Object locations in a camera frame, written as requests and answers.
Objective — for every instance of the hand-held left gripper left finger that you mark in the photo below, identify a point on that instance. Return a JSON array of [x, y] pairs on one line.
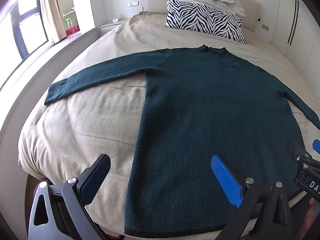
[[96, 177]]

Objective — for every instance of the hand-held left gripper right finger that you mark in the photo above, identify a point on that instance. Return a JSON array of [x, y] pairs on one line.
[[226, 180]]

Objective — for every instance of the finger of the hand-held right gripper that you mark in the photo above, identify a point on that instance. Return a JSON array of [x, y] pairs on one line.
[[297, 155], [317, 146]]

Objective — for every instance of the dark green sweater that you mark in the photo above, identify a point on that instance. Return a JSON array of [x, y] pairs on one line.
[[200, 120]]

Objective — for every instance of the person's right hand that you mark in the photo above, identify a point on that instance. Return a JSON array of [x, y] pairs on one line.
[[315, 213]]

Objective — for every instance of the bed with beige sheet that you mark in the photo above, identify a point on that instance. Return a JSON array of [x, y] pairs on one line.
[[87, 120]]

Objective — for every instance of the white wardrobe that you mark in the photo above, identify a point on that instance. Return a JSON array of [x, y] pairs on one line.
[[295, 30]]

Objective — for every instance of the red box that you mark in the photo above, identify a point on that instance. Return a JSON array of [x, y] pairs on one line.
[[70, 31]]

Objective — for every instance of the white nightstand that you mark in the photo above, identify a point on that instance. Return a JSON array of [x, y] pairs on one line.
[[110, 27]]

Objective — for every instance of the green lidded container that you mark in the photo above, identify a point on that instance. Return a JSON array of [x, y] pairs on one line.
[[68, 22]]

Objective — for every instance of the zebra print pillow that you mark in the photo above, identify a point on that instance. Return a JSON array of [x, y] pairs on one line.
[[205, 20]]

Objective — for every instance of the black framed window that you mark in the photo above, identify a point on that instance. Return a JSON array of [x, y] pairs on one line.
[[22, 22]]

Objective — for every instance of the beige curtain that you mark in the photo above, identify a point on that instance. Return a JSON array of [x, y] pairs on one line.
[[51, 10]]

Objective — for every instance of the small beige wall socket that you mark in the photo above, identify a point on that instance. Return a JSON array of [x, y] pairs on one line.
[[265, 27]]

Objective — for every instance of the white wall socket panel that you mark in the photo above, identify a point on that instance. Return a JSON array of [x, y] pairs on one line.
[[133, 4]]

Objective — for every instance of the white wall shelf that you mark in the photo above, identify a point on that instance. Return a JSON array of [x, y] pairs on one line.
[[67, 2]]

